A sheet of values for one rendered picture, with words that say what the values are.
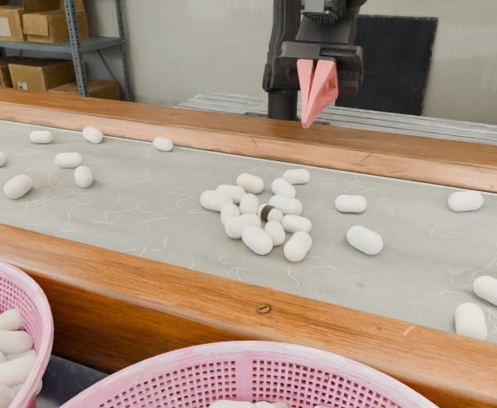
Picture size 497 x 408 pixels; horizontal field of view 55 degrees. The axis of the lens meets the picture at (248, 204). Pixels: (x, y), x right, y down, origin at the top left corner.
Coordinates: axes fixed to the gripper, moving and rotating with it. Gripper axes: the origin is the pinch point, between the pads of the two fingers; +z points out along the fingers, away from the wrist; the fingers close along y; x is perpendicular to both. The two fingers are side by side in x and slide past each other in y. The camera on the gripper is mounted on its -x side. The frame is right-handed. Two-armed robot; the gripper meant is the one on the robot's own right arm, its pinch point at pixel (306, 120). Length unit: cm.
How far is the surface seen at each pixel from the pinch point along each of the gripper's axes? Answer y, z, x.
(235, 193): -4.7, 12.4, -3.1
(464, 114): 29, -116, 166
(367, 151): 7.1, -0.9, 7.4
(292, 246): 4.6, 18.8, -8.8
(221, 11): -104, -148, 138
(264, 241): 1.9, 18.9, -8.8
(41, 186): -29.1, 16.6, -4.3
